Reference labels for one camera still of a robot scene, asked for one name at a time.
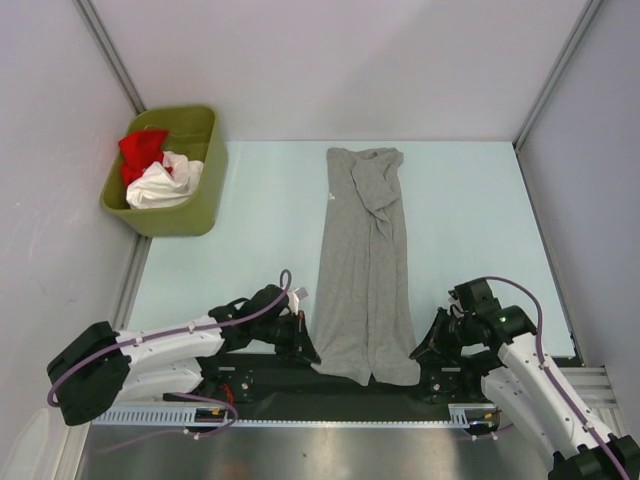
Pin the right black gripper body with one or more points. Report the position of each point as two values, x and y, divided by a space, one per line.
467 335

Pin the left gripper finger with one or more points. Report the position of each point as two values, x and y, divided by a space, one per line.
305 347
295 357

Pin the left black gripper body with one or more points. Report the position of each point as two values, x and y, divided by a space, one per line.
282 332

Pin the grey t shirt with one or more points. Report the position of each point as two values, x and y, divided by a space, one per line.
362 328

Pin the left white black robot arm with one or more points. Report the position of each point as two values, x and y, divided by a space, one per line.
103 367

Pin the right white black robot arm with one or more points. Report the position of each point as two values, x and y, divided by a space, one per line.
501 347

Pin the white t shirt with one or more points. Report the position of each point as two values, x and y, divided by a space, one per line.
167 183

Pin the red t shirt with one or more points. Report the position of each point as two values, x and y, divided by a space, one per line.
140 150

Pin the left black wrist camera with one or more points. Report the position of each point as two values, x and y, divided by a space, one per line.
268 300

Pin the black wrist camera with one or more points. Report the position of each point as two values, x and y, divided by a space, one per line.
473 299
268 300

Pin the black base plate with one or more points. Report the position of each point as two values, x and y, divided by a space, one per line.
268 387

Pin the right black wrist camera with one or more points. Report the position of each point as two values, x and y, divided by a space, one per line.
473 299

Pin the grey slotted cable duct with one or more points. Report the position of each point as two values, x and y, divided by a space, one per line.
460 416

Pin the aluminium frame rail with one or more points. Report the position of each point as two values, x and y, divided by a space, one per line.
593 386

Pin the right aluminium corner post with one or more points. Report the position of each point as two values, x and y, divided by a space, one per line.
578 33

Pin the aluminium corner post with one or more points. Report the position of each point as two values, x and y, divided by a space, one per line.
107 47
578 33

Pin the left aluminium corner post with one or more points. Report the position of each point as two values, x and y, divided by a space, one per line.
107 47

